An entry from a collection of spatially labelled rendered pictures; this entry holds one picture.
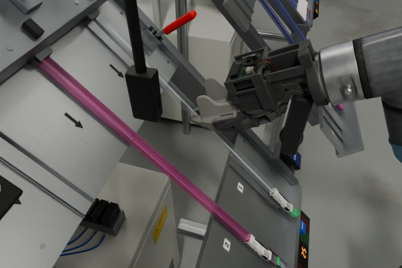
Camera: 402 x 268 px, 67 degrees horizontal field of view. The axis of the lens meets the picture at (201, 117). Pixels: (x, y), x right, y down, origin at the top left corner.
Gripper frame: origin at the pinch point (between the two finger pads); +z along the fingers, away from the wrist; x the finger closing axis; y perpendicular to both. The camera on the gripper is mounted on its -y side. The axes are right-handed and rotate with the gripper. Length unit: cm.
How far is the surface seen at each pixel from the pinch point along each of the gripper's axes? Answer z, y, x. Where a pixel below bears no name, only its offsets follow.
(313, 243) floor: 10, -103, -35
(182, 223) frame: 39, -51, -12
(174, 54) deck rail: 3.6, 8.8, -8.2
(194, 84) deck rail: 3.0, 2.1, -8.0
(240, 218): -1.9, -16.6, 8.4
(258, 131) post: 8.7, -34.3, -34.1
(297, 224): -7.5, -28.9, 1.9
